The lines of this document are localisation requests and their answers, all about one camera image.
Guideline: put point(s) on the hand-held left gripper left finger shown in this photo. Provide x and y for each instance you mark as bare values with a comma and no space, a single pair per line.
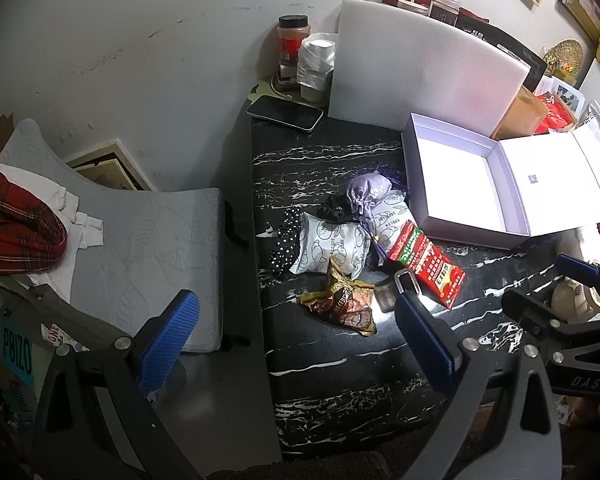
172,340

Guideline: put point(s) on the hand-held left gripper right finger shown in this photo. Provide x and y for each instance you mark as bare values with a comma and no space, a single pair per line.
422,332

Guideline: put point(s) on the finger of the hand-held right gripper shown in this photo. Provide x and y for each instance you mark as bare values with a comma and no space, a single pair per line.
577,267
530,312

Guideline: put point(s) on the small dark brown packet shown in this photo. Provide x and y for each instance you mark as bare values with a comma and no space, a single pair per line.
385,296

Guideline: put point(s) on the red snack packet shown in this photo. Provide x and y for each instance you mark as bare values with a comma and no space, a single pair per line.
425,266

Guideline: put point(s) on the brown gold candy wrapper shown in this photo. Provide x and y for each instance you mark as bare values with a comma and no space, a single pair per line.
344,301

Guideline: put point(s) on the white snack packet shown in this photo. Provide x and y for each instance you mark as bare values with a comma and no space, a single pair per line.
387,222
330,250

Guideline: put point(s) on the black polka dot scrunchie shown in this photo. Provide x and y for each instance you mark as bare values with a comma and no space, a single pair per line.
286,247

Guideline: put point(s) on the lilac gift box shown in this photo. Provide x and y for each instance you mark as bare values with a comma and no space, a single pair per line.
455,170

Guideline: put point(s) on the beige figurine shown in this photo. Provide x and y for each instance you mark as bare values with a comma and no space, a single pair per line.
575,296

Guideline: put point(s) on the olive cloth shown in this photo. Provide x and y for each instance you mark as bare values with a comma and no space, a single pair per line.
65,316

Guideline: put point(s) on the red packets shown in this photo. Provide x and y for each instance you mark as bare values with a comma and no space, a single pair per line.
555,110

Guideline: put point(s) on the white cloth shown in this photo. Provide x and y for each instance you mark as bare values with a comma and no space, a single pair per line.
67,220

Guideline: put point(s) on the brown cardboard box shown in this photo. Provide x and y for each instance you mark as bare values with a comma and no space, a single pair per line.
521,114

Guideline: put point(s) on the red plaid cloth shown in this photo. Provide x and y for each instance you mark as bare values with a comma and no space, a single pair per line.
15,230

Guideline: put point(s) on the woven straw basket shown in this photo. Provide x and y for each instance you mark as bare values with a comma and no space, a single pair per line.
563,56

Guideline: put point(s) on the black box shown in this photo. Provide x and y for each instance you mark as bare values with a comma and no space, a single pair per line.
505,46

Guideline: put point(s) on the white foam board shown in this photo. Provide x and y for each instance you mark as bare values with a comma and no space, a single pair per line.
425,70

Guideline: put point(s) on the black smartphone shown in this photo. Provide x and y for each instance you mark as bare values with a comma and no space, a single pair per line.
285,112

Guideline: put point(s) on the green coaster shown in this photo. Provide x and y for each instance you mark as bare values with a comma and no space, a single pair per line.
266,91

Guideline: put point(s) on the white plastic wrapped jar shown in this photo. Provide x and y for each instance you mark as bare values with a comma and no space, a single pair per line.
316,67

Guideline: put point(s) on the dark jar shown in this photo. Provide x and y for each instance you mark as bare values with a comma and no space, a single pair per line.
445,8

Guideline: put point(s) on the white lid jar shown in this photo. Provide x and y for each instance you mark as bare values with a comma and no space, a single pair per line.
413,8

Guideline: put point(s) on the red label spice jar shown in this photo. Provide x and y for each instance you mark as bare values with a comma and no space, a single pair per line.
292,45

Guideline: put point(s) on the wooden picture frame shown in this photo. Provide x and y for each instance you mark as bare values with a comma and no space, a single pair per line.
112,166

